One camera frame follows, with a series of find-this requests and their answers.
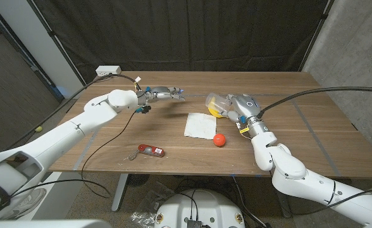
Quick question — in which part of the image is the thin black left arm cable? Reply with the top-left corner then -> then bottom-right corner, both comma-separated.
10,109 -> 137,200

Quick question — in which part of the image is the clear plastic measuring cup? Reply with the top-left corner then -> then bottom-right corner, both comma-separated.
205,92 -> 233,115

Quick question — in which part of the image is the white robot torso base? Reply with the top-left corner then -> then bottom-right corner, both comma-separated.
154,189 -> 246,228

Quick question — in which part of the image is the clear plastic bag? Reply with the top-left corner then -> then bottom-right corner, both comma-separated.
129,182 -> 175,228

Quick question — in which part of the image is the white power strip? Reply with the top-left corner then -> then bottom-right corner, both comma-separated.
95,65 -> 122,77

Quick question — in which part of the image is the grey table leg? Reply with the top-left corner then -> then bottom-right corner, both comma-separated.
274,189 -> 292,219

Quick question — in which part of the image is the orange ball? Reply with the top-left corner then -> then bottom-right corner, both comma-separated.
213,133 -> 227,148

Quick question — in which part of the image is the yellow toy banana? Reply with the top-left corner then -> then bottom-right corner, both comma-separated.
208,97 -> 227,119

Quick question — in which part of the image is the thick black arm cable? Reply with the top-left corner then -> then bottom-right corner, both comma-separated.
6,73 -> 142,152
257,85 -> 372,119

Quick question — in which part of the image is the grey white sneaker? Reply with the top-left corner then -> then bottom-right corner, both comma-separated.
1,187 -> 47,220

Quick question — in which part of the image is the black backdrop stand pole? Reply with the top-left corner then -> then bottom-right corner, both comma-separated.
298,0 -> 335,72
27,0 -> 89,89

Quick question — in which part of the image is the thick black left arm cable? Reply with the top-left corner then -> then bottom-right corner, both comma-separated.
6,73 -> 142,152

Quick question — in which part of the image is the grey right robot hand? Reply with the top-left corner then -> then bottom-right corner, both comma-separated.
222,93 -> 263,125

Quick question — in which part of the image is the black ribbed round object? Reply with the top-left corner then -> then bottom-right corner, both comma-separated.
127,174 -> 151,188

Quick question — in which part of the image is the white paper napkin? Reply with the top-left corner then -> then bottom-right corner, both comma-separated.
183,112 -> 218,141

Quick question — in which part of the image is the black backdrop curtain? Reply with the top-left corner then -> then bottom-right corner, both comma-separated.
27,0 -> 335,87

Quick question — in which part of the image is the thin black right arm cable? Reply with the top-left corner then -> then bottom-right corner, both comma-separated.
299,180 -> 372,217

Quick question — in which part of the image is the black floor cable bundle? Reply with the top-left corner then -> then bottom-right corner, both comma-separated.
173,175 -> 271,228

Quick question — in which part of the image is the red toy pocket knife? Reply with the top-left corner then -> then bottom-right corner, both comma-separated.
128,144 -> 166,161

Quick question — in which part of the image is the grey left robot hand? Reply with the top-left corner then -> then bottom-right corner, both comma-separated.
137,85 -> 186,107

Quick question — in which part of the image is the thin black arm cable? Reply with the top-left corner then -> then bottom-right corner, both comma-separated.
10,109 -> 137,200
299,180 -> 372,217

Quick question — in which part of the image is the white table leg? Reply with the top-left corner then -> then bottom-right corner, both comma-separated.
111,173 -> 130,212

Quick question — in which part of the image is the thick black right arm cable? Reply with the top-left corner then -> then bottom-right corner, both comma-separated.
257,85 -> 372,119

